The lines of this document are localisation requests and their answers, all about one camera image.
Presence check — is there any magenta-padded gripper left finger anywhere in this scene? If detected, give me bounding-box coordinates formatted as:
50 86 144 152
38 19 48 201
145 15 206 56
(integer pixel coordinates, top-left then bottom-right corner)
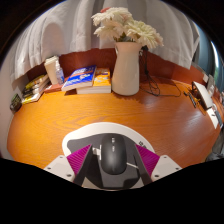
44 143 95 187

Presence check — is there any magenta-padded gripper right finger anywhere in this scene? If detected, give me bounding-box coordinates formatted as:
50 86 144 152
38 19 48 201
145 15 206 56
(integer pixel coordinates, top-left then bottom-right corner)
133 143 183 186

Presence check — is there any black computer mouse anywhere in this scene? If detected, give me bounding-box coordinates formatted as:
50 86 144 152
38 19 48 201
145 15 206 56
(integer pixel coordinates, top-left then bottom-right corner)
100 133 128 176

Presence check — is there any white and grey mouse pad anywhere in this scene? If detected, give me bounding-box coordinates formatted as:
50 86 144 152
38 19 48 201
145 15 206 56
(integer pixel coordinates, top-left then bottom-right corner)
61 121 156 191

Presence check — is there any white paper sheet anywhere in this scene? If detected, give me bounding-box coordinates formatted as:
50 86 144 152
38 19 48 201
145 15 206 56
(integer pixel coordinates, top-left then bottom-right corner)
206 107 222 130

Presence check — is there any red book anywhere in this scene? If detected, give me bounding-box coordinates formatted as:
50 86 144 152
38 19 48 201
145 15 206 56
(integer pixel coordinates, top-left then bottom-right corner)
43 83 64 94

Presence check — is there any yellow and white thick book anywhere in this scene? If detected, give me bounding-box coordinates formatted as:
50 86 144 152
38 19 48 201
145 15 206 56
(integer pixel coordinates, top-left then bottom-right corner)
21 89 46 105

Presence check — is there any black book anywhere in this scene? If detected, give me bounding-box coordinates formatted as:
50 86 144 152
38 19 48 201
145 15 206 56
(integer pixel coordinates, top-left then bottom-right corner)
22 85 49 99
23 81 50 95

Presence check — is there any blue-covered book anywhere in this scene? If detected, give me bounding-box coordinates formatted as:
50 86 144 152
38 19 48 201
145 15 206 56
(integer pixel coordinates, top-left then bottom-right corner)
61 64 98 93

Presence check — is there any white laptop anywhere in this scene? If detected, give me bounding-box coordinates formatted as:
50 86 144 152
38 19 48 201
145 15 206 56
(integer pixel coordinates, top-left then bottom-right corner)
191 80 214 110

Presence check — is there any clear spray bottle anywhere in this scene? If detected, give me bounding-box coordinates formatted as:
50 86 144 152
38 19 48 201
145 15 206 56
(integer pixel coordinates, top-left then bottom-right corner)
54 61 65 85

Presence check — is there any yellow-covered book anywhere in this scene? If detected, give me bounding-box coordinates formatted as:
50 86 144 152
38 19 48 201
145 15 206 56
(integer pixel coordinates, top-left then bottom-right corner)
24 73 50 90

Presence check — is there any white ceramic vase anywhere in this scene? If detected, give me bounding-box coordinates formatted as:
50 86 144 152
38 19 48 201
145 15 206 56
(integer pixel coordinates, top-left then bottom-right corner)
111 41 143 97

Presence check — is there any cream lidded container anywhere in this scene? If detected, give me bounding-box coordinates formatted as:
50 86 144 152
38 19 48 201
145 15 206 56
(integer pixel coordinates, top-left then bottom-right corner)
44 55 61 85

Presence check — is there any white pleated curtain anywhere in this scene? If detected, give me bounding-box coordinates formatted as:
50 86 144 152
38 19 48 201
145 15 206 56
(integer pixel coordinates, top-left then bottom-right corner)
9 0 201 81

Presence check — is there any white flower bouquet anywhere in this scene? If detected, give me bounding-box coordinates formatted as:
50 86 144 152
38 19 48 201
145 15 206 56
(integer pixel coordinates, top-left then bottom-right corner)
91 6 165 51

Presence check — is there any black cable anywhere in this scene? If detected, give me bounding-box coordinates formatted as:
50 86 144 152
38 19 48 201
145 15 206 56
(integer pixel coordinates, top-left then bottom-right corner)
139 46 183 98

